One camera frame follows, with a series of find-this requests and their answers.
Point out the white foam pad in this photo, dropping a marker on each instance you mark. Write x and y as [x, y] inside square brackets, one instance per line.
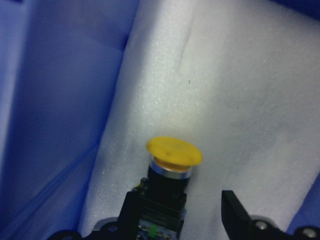
[239, 79]

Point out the blue source bin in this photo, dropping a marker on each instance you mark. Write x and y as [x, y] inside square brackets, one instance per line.
[59, 65]

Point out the yellow mushroom push button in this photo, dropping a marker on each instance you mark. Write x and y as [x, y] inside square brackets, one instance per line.
[162, 192]

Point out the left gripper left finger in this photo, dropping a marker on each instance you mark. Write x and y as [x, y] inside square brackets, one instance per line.
[129, 216]

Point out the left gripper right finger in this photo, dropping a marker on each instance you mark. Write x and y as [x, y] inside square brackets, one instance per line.
[235, 219]

